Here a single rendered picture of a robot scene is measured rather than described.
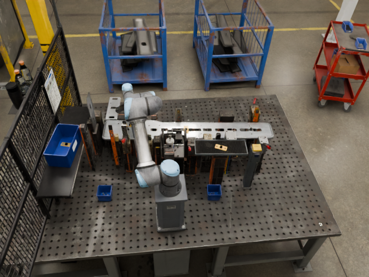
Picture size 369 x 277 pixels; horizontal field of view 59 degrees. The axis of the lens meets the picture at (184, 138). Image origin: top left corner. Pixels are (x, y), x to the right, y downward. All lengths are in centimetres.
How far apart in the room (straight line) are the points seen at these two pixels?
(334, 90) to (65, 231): 363
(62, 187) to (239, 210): 130
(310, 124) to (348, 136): 47
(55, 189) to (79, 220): 35
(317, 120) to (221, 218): 247
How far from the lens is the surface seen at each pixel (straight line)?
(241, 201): 265
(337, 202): 381
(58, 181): 241
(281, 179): 285
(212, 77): 466
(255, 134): 271
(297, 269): 328
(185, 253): 271
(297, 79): 523
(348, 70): 453
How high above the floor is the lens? 288
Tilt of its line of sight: 47 degrees down
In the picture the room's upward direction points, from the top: 2 degrees clockwise
